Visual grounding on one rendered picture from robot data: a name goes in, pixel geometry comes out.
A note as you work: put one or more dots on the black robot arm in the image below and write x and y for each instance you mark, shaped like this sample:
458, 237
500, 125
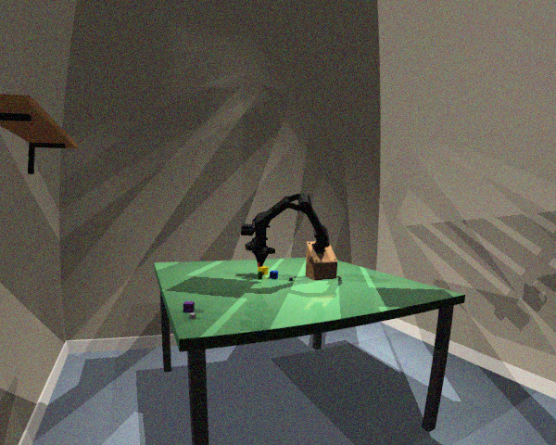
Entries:
263, 219

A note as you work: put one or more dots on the small purple block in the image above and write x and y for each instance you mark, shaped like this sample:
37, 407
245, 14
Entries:
188, 306

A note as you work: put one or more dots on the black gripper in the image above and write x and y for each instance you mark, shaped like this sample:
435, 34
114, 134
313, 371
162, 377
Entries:
262, 252

